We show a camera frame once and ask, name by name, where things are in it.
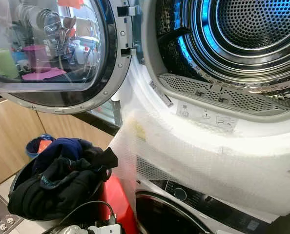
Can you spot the blue waste bin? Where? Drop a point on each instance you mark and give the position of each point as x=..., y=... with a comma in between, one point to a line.
x=30, y=150

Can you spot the black garment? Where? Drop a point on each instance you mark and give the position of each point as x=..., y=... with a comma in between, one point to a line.
x=57, y=195

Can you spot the round dark washer door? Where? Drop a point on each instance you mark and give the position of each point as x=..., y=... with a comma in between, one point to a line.
x=159, y=219

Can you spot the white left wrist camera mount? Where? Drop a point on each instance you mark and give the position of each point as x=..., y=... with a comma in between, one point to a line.
x=106, y=230

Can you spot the grey patterned floor mat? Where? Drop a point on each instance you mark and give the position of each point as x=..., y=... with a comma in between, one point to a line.
x=1, y=204

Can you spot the white tumble dryer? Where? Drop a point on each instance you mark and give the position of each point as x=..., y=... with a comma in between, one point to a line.
x=140, y=92

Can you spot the grey mesh lint filter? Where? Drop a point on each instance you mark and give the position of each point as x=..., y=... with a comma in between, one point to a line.
x=189, y=87

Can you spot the orange item in bin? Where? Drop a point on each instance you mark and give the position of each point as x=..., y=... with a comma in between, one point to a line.
x=43, y=145

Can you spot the clear bubble wrap sheet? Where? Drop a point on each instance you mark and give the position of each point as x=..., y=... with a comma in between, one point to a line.
x=203, y=156

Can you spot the dark laundry bucket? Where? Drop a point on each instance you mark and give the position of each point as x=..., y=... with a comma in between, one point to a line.
x=35, y=225

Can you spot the white washing machine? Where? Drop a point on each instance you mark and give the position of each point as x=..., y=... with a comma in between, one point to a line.
x=223, y=214

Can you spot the round glass dryer door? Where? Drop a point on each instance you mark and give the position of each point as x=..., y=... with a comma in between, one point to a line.
x=57, y=100

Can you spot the navy blue garment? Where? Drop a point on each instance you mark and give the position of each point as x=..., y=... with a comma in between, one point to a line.
x=62, y=146

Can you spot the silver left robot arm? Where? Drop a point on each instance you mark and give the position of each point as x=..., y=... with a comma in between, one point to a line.
x=72, y=230

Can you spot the red plastic stool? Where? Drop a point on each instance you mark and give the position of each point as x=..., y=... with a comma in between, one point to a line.
x=115, y=200

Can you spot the white instruction sticker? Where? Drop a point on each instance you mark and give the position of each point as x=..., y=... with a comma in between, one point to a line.
x=206, y=114

